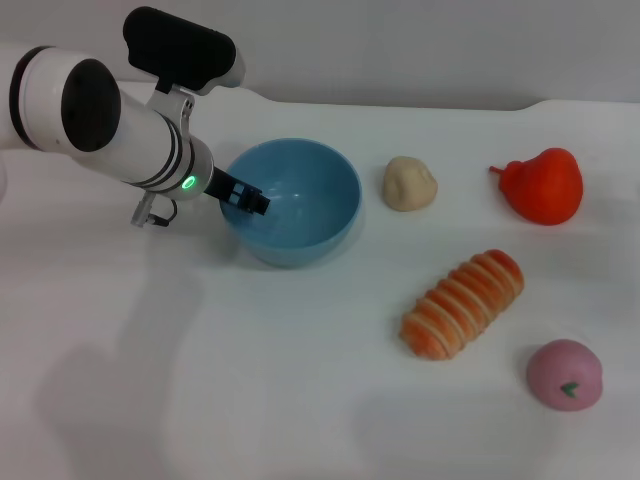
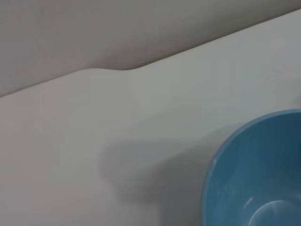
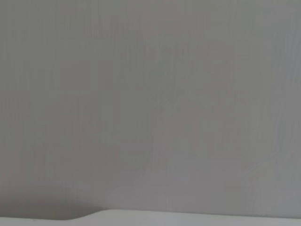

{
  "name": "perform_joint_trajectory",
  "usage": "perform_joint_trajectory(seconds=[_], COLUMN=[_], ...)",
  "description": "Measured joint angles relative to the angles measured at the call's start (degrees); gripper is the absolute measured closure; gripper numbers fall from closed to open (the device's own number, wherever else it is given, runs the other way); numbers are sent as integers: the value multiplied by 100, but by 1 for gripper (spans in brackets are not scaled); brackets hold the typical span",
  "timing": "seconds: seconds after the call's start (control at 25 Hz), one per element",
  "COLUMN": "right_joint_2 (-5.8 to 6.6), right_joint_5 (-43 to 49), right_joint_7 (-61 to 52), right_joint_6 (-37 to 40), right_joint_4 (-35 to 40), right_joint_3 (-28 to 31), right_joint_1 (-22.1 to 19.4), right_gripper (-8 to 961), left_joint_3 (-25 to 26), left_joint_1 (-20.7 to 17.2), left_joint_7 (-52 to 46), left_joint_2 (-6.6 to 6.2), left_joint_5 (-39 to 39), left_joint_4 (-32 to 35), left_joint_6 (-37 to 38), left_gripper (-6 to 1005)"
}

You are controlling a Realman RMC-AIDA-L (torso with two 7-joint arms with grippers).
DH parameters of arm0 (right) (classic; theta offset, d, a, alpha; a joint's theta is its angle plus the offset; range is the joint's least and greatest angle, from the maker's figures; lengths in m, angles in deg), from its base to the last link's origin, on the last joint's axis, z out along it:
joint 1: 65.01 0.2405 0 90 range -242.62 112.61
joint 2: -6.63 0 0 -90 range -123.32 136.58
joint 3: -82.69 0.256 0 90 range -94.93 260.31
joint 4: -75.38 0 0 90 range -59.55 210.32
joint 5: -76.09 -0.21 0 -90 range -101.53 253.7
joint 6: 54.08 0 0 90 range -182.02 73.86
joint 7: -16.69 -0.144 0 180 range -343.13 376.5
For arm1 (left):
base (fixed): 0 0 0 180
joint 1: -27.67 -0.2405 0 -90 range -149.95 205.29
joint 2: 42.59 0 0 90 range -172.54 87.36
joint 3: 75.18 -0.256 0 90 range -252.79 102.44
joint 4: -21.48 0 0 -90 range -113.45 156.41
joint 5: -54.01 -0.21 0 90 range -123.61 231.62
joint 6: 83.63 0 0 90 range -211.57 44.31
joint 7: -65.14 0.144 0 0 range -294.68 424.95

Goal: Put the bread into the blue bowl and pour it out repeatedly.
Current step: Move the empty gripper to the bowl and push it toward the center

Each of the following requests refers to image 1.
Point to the blue plastic bowl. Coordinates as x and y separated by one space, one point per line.
310 215

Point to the pink toy peach bun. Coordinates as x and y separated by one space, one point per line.
560 370

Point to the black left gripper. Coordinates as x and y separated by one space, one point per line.
220 186

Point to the red toy pear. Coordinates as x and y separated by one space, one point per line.
545 190

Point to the beige toy bun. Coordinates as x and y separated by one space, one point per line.
410 185

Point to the orange striped toy bread loaf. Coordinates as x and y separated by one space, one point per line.
465 305

